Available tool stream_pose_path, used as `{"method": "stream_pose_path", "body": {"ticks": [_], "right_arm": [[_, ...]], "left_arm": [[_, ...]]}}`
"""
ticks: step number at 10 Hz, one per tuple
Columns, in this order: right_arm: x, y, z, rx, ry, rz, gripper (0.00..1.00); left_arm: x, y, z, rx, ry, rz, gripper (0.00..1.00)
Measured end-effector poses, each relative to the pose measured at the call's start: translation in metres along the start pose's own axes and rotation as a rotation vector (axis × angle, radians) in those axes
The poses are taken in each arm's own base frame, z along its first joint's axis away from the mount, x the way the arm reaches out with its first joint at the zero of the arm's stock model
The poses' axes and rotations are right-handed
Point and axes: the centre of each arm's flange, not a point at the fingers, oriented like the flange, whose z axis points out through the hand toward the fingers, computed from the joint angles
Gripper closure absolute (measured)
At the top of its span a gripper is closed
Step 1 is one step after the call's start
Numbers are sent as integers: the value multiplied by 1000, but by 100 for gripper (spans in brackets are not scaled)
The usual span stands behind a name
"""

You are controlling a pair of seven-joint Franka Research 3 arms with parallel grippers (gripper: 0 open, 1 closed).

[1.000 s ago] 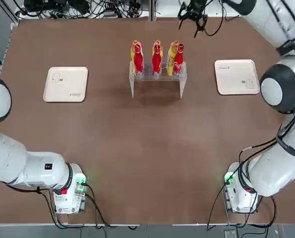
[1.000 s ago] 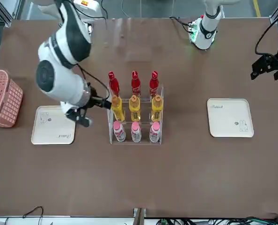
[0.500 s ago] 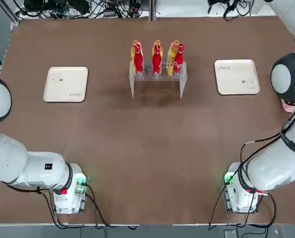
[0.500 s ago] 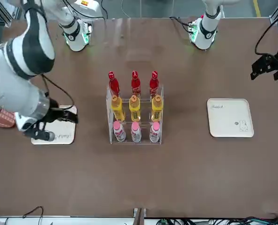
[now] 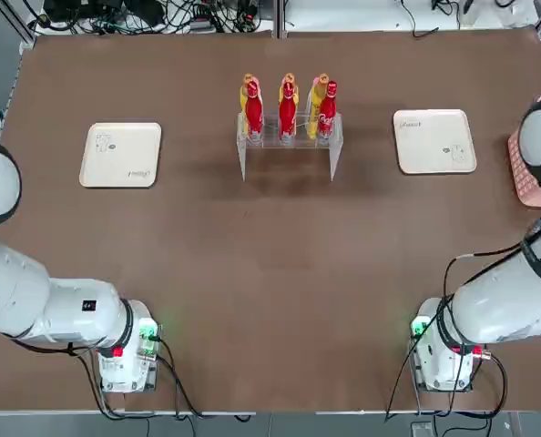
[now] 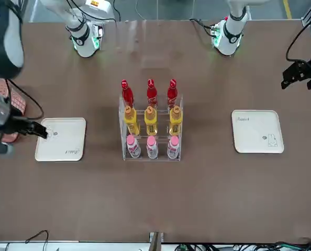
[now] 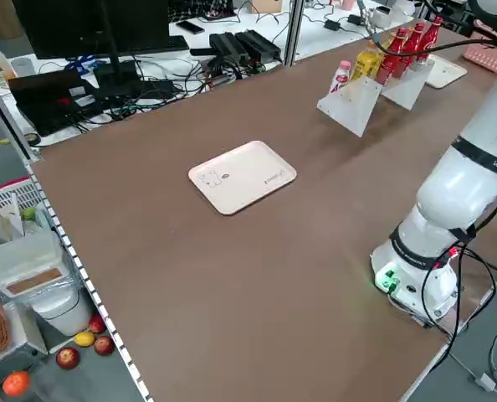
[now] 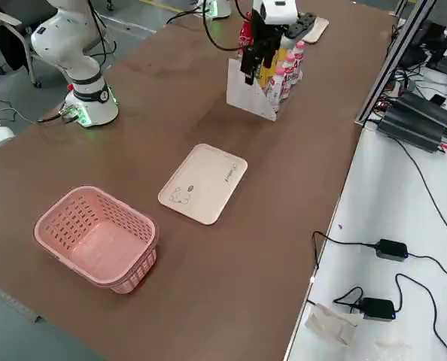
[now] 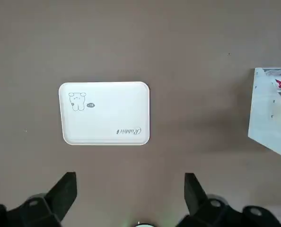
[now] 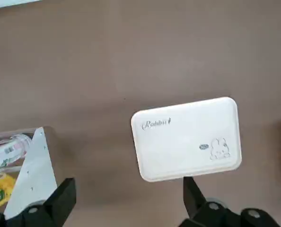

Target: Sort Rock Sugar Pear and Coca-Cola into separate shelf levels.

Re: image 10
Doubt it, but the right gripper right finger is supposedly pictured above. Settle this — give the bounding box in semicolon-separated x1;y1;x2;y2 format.
178;176;281;227

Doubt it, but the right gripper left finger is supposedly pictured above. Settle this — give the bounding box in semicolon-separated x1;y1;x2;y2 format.
0;177;77;227

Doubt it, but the yellow pear drink bottle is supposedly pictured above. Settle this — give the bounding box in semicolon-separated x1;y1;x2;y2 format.
0;173;17;212

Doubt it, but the clear acrylic stepped shelf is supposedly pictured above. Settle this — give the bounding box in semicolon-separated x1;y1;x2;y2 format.
0;126;59;214

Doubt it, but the white bottle pink cap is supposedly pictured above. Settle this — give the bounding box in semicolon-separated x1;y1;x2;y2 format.
0;134;33;176

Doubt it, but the cream rabbit print tray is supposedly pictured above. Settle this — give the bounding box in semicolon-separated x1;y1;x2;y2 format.
130;96;243;183

